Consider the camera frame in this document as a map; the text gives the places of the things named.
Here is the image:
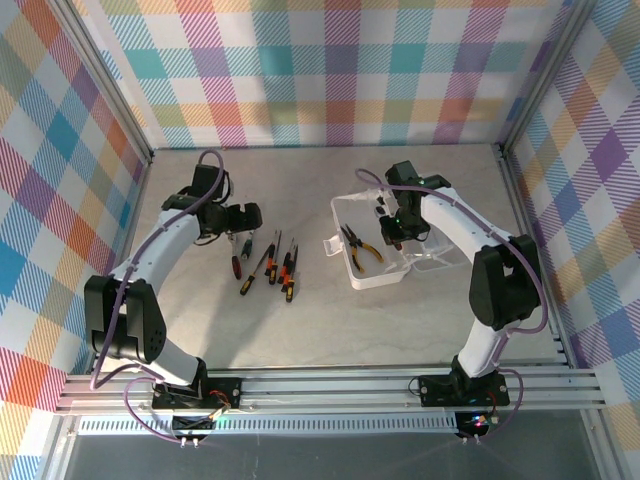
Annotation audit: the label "clear plastic tool box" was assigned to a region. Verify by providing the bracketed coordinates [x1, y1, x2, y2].
[323, 187, 464, 291]

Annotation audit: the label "black connector box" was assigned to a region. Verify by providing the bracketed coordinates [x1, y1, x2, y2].
[171, 413, 217, 449]
[455, 410, 502, 446]

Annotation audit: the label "yellow black handled pliers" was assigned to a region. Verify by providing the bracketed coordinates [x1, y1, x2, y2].
[340, 223, 385, 274]

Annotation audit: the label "aluminium side rail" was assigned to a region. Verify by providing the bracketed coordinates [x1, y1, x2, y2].
[87, 152, 155, 375]

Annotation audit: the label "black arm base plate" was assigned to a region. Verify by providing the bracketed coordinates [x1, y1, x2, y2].
[417, 373, 511, 407]
[151, 375, 244, 409]

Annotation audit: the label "aluminium mounting rail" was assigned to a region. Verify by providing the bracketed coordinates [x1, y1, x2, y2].
[54, 367, 609, 416]

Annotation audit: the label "aluminium frame post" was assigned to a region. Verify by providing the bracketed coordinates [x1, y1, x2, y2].
[47, 0, 155, 169]
[498, 0, 599, 159]

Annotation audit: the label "red white wire bundle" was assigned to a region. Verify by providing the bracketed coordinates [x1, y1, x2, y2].
[207, 388, 239, 420]

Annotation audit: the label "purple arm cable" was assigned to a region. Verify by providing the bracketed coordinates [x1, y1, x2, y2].
[354, 167, 549, 446]
[89, 149, 226, 446]

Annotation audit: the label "white slotted cable duct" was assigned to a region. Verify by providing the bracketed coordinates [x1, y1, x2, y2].
[77, 414, 461, 435]

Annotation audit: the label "aluminium frame leg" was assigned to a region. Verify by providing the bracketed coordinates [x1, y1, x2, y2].
[582, 409, 619, 480]
[39, 414, 79, 480]

